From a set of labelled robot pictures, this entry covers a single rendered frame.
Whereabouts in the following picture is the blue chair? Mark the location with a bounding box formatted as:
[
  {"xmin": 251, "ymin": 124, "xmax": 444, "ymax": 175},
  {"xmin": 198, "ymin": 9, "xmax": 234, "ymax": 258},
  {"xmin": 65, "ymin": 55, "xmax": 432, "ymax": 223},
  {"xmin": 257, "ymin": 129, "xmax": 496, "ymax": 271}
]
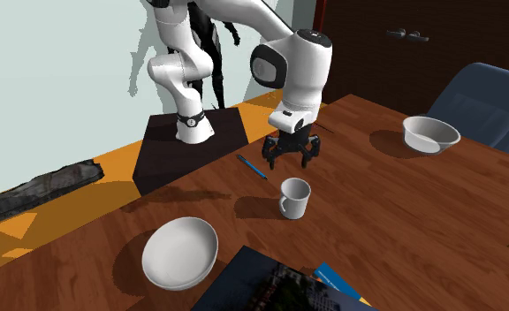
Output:
[{"xmin": 425, "ymin": 61, "xmax": 509, "ymax": 156}]

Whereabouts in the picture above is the dark picture book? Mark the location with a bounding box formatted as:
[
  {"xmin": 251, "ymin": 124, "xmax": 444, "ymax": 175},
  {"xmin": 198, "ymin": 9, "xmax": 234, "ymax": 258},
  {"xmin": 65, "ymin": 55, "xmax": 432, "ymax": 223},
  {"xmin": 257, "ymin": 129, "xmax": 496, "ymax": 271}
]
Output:
[{"xmin": 191, "ymin": 245, "xmax": 378, "ymax": 311}]

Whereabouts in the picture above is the brown wooden table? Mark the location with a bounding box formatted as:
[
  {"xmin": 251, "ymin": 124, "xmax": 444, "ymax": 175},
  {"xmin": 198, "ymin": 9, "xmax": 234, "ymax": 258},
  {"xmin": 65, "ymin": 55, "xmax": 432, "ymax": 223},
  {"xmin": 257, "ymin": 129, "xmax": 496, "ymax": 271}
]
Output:
[{"xmin": 0, "ymin": 93, "xmax": 509, "ymax": 311}]

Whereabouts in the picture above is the dark grey floor mat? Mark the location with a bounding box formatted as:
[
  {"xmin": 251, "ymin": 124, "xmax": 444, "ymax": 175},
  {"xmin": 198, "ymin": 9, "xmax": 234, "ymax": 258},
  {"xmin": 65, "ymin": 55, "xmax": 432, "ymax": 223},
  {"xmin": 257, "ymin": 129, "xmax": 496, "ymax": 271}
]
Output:
[{"xmin": 0, "ymin": 158, "xmax": 106, "ymax": 224}]

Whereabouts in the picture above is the blue pen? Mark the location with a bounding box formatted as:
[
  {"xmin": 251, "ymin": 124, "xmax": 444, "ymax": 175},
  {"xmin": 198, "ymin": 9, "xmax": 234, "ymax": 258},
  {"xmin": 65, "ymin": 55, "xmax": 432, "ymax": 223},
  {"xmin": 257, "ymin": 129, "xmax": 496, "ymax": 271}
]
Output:
[{"xmin": 235, "ymin": 153, "xmax": 270, "ymax": 181}]

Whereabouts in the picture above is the white mug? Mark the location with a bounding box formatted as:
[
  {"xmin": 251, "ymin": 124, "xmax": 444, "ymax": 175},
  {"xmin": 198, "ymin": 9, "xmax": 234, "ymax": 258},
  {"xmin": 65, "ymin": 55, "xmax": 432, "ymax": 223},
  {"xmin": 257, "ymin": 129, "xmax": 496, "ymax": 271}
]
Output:
[{"xmin": 278, "ymin": 177, "xmax": 313, "ymax": 221}]

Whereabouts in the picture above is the dark robot stand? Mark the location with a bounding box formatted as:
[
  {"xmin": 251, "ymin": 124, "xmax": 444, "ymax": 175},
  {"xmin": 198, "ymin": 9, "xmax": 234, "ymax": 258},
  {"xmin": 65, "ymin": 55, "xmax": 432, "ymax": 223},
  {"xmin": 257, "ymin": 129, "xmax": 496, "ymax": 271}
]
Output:
[{"xmin": 132, "ymin": 107, "xmax": 250, "ymax": 197}]

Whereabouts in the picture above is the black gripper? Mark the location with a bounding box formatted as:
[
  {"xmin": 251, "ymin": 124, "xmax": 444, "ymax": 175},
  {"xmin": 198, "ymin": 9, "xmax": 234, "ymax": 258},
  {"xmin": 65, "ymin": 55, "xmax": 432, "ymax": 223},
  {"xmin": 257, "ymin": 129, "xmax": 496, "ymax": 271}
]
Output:
[{"xmin": 262, "ymin": 124, "xmax": 322, "ymax": 171}]

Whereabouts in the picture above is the wide white bowl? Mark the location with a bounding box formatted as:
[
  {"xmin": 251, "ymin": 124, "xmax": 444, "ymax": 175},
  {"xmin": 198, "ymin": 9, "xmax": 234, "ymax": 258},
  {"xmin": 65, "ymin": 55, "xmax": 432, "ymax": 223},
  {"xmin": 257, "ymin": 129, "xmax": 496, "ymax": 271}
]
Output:
[{"xmin": 141, "ymin": 216, "xmax": 220, "ymax": 292}]

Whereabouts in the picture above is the dark brown door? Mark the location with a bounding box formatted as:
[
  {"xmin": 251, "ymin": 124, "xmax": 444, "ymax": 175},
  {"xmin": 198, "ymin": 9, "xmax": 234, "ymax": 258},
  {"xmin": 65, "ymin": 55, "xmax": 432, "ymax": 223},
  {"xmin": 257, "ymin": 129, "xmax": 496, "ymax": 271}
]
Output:
[{"xmin": 312, "ymin": 0, "xmax": 509, "ymax": 118}]

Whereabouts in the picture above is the blue book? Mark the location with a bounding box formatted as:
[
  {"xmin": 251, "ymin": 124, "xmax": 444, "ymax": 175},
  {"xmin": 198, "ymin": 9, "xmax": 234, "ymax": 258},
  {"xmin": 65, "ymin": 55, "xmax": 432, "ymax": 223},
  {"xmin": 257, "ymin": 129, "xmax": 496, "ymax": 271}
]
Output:
[{"xmin": 312, "ymin": 261, "xmax": 373, "ymax": 307}]

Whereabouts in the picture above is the deep white bowl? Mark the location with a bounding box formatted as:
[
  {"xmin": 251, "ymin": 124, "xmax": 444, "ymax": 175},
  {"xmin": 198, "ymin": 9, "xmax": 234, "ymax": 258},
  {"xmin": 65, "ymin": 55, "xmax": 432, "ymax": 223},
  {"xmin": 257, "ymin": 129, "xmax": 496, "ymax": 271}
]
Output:
[{"xmin": 401, "ymin": 114, "xmax": 462, "ymax": 156}]

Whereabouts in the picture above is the black statue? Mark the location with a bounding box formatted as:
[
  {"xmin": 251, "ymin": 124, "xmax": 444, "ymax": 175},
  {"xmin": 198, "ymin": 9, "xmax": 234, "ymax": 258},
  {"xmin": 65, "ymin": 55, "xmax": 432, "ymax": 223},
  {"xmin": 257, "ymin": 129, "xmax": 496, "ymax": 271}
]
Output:
[{"xmin": 166, "ymin": 1, "xmax": 242, "ymax": 110}]

